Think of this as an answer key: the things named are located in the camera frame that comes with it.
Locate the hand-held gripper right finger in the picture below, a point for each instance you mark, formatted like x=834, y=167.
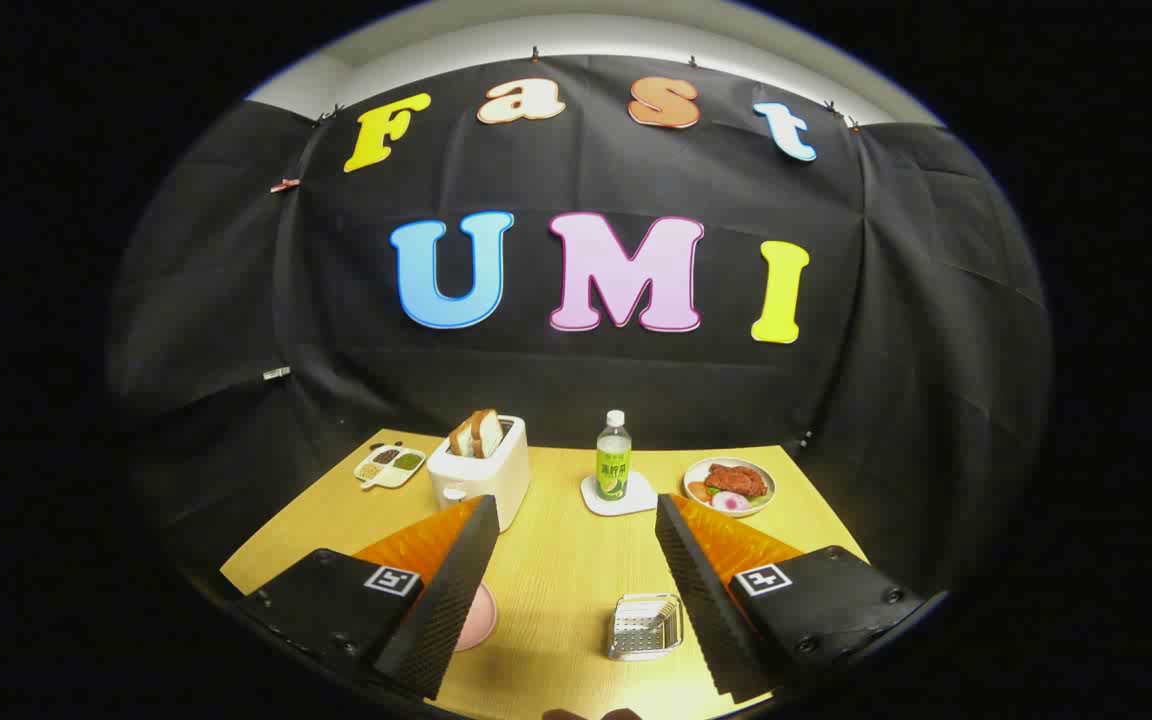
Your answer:
x=701, y=600

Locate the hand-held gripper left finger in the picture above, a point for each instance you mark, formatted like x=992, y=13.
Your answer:
x=451, y=600

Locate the pink plate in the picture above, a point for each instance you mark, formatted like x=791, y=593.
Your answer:
x=481, y=618

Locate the metal drain basket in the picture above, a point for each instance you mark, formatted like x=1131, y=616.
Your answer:
x=641, y=630

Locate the pink ham slice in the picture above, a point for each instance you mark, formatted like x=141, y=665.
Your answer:
x=731, y=501

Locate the orange tomato slice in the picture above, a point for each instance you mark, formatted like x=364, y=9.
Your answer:
x=699, y=492

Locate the white food plate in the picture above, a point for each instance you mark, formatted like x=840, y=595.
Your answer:
x=761, y=500

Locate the white toaster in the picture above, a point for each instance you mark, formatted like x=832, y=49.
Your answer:
x=481, y=485

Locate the white square coaster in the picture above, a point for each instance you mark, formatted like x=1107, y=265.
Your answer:
x=641, y=495

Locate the brown meat piece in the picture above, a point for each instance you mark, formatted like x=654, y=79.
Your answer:
x=736, y=478

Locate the white divided condiment dish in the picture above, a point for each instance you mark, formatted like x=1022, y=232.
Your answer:
x=391, y=468

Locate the green label drink bottle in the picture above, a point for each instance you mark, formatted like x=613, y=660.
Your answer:
x=613, y=470

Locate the toast bread slice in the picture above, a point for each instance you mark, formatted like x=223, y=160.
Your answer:
x=463, y=440
x=491, y=432

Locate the black backdrop cloth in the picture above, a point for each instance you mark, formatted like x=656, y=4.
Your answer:
x=586, y=385

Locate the silver cloth clip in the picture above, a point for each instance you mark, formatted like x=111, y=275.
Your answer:
x=276, y=373

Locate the red cloth clip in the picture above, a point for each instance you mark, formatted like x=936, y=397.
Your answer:
x=285, y=185

